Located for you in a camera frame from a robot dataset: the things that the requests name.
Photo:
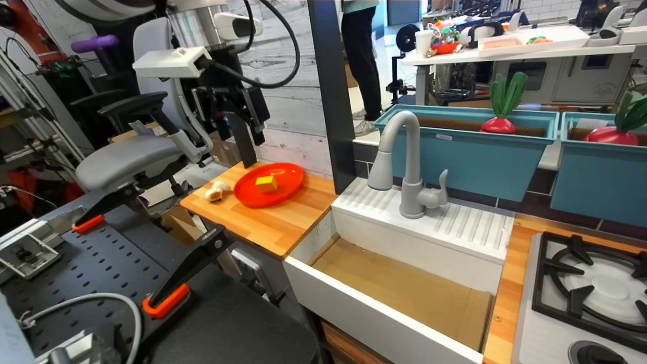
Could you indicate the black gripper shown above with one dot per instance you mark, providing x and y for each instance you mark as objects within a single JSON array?
[{"x": 225, "y": 92}]

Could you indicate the yellow block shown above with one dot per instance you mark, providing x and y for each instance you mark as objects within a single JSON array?
[{"x": 265, "y": 184}]

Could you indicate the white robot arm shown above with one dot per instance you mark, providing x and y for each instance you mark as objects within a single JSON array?
[{"x": 203, "y": 28}]

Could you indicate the wooden counter top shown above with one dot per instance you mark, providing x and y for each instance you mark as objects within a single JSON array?
[{"x": 284, "y": 223}]

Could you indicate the grey wood backsplash panel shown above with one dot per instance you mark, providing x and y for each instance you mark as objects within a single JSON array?
[{"x": 295, "y": 115}]

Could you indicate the red round plate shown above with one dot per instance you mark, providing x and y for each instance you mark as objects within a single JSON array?
[{"x": 290, "y": 178}]

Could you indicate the white garlic toy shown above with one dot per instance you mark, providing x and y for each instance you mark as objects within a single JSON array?
[{"x": 218, "y": 194}]

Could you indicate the standing person dark trousers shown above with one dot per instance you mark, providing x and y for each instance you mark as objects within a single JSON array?
[{"x": 361, "y": 53}]

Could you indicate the grey office chair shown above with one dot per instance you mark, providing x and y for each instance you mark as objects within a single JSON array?
[{"x": 122, "y": 163}]

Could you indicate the grey toy faucet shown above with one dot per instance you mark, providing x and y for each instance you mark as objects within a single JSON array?
[{"x": 409, "y": 188}]

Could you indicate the white cup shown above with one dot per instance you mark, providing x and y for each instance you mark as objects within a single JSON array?
[{"x": 424, "y": 43}]

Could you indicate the red bowl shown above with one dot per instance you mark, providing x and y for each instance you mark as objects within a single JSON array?
[{"x": 446, "y": 47}]

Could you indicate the white toy sink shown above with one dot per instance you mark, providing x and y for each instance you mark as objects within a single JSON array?
[{"x": 377, "y": 310}]

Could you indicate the teal planter box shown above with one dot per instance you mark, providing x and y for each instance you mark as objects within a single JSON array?
[
  {"x": 471, "y": 163},
  {"x": 599, "y": 183}
]

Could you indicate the red radish toy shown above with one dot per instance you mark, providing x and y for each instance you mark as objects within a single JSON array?
[
  {"x": 499, "y": 124},
  {"x": 609, "y": 135}
]

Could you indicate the silver mounting plate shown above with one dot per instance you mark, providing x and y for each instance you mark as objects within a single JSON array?
[{"x": 28, "y": 255}]

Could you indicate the white background table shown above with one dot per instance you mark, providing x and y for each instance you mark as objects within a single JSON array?
[{"x": 526, "y": 51}]

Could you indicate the wooden stove surround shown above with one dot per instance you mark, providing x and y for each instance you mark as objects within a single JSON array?
[{"x": 507, "y": 290}]

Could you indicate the silver black toy stove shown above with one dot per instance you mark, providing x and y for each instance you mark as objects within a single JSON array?
[{"x": 607, "y": 285}]

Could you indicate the black frame post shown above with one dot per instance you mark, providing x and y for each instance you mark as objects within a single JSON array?
[{"x": 331, "y": 81}]

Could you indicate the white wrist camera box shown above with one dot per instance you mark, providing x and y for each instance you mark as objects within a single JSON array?
[{"x": 169, "y": 62}]

